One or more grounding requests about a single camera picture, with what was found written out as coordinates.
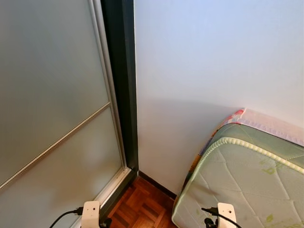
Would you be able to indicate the dark door frame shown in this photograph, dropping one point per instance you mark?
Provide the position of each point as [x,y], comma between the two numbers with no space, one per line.
[121,71]

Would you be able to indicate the frosted glass sliding door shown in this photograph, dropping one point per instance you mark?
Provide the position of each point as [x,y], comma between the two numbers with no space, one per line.
[47,95]

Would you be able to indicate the pink patterned fabric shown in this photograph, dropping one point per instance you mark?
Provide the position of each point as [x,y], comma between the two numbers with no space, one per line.
[270,126]

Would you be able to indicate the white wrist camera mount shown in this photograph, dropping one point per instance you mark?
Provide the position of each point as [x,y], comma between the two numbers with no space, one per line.
[227,213]
[90,213]

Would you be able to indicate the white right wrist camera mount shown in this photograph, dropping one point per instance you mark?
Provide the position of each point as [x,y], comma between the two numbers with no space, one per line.
[227,213]

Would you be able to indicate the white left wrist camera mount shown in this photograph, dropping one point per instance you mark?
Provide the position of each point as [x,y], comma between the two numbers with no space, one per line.
[90,213]

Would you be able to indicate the dark wooden skirting board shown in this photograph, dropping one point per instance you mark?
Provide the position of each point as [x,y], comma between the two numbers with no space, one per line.
[156,186]

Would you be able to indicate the green white quilted mattress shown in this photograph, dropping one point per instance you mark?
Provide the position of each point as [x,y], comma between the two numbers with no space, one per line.
[237,180]

